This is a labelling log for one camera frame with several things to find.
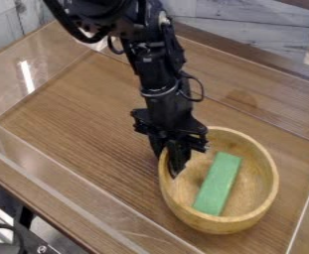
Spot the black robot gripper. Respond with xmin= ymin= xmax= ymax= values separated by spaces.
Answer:
xmin=130 ymin=91 xmax=207 ymax=178

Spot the green rectangular block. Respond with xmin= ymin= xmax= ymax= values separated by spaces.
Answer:
xmin=193 ymin=152 xmax=241 ymax=216

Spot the brown wooden bowl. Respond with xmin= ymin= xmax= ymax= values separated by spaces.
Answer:
xmin=158 ymin=126 xmax=280 ymax=235

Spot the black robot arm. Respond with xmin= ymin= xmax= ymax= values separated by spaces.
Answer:
xmin=48 ymin=0 xmax=207 ymax=176

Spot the black table leg bracket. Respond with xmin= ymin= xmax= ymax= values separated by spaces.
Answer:
xmin=0 ymin=204 xmax=62 ymax=254

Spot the black cable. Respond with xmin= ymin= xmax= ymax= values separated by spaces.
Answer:
xmin=43 ymin=0 xmax=118 ymax=45

